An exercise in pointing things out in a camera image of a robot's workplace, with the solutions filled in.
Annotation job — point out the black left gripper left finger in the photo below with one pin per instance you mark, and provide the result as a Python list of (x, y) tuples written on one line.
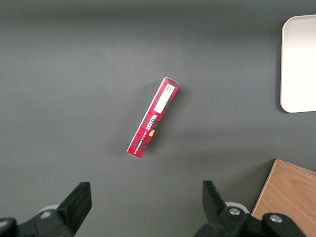
[(74, 205)]

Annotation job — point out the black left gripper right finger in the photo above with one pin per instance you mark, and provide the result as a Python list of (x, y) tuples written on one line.
[(217, 205)]

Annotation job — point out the wooden board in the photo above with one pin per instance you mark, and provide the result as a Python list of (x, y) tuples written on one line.
[(287, 197)]

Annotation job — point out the red tartan shortbread box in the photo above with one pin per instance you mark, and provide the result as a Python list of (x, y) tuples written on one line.
[(153, 118)]

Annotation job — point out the cream plastic tray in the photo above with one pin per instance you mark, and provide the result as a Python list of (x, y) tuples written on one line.
[(299, 64)]

